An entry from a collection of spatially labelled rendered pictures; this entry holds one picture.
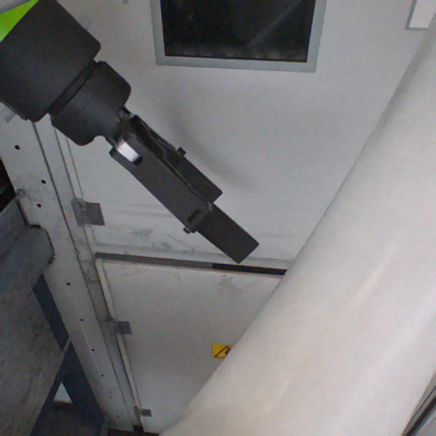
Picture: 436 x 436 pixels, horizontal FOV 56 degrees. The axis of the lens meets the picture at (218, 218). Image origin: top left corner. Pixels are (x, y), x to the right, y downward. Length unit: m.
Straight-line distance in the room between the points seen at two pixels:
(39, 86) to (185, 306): 0.53
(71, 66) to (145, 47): 0.16
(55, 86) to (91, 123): 0.04
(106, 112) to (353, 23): 0.27
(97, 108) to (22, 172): 0.35
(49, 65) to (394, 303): 0.29
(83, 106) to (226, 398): 0.25
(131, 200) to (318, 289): 0.44
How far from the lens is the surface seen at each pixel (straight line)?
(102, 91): 0.38
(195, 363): 0.97
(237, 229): 0.39
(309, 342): 0.23
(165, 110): 0.53
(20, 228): 0.77
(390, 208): 0.23
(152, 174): 0.35
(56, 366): 0.96
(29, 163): 0.69
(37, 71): 0.36
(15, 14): 0.37
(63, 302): 0.92
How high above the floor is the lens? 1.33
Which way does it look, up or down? 42 degrees down
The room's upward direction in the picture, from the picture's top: straight up
